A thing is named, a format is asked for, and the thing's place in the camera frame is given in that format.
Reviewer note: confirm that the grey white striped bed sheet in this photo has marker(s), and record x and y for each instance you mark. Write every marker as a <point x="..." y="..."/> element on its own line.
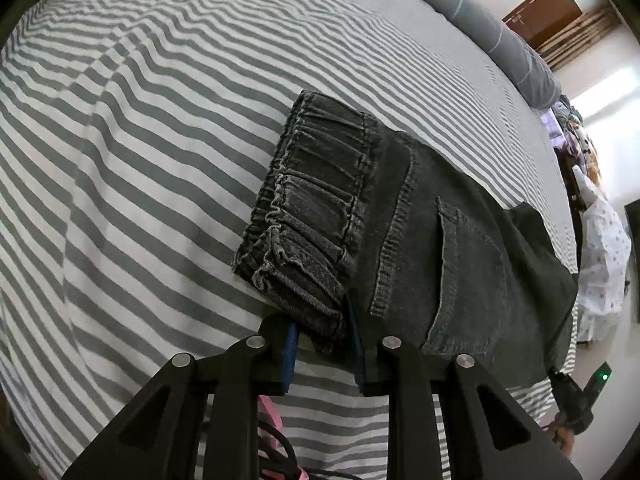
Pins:
<point x="150" y="185"/>

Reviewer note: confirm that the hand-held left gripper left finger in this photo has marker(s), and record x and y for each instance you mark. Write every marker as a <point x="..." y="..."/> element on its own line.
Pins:
<point x="289" y="360"/>

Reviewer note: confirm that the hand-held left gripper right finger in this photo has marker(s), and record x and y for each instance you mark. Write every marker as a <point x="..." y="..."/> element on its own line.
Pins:
<point x="358" y="355"/>

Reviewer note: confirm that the pile of mixed clothes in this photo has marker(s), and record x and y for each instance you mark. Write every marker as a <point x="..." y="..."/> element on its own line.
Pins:
<point x="572" y="130"/>

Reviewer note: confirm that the black denim pants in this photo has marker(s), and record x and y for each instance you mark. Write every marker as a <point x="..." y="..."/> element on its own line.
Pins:
<point x="425" y="240"/>

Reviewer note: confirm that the white dotted cloth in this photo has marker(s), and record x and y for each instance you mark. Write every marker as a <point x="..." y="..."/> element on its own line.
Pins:
<point x="602" y="260"/>

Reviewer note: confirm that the grey rolled duvet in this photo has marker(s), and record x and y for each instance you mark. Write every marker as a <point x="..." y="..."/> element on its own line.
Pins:
<point x="480" y="15"/>

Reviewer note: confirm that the person's right hand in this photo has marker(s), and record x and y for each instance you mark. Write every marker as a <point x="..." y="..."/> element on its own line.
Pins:
<point x="560" y="432"/>

